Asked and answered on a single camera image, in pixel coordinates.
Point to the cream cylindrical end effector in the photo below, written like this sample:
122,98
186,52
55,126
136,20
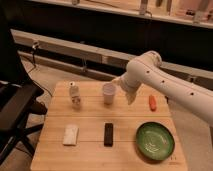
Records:
130,96

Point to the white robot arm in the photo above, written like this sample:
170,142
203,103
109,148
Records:
145,69

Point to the clear plastic bottle white cap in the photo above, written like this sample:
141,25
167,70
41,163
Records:
75,96

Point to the orange carrot toy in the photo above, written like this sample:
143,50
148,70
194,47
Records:
152,103

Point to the white paper cup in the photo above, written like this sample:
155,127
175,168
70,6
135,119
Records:
108,91

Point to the black rectangular block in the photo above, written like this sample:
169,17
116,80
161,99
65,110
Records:
108,135

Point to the green bowl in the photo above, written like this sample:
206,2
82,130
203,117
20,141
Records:
154,141

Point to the black office chair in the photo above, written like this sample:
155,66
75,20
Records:
18,95

